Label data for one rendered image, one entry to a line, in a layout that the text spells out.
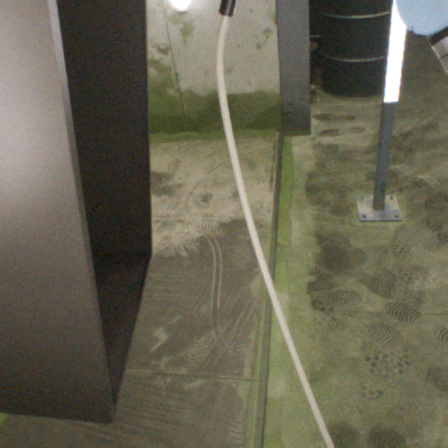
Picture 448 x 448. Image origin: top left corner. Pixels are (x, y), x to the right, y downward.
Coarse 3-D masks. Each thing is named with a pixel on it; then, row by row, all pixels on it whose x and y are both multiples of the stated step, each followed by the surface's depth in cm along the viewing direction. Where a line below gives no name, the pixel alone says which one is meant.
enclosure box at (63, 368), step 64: (0, 0) 49; (64, 0) 106; (128, 0) 105; (0, 64) 54; (64, 64) 56; (128, 64) 115; (0, 128) 59; (64, 128) 59; (128, 128) 126; (0, 192) 66; (64, 192) 65; (128, 192) 140; (0, 256) 75; (64, 256) 74; (128, 256) 153; (0, 320) 85; (64, 320) 84; (128, 320) 132; (0, 384) 100; (64, 384) 98
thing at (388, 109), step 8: (384, 104) 189; (392, 104) 188; (384, 112) 191; (392, 112) 190; (384, 120) 193; (392, 120) 193; (384, 128) 195; (392, 128) 195; (384, 136) 198; (384, 144) 200; (384, 152) 203; (384, 160) 205; (376, 168) 211; (384, 168) 208; (376, 176) 212; (384, 176) 210; (376, 184) 214; (384, 184) 213; (376, 192) 216; (384, 192) 216; (376, 200) 219; (384, 200) 219; (376, 208) 222
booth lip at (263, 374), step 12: (276, 168) 261; (276, 180) 252; (276, 192) 243; (276, 204) 234; (276, 216) 227; (276, 228) 220; (264, 312) 180; (264, 324) 175; (264, 336) 171; (264, 348) 167; (264, 360) 163; (264, 372) 159; (264, 384) 155; (264, 396) 152; (264, 408) 149; (264, 420) 148
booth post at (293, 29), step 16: (288, 0) 245; (304, 0) 244; (288, 16) 250; (304, 16) 249; (288, 32) 256; (304, 32) 254; (288, 48) 261; (304, 48) 260; (288, 64) 267; (304, 64) 265; (288, 80) 273; (304, 80) 271; (288, 96) 280; (304, 96) 278; (288, 112) 286; (304, 112) 284; (288, 128) 293; (304, 128) 291
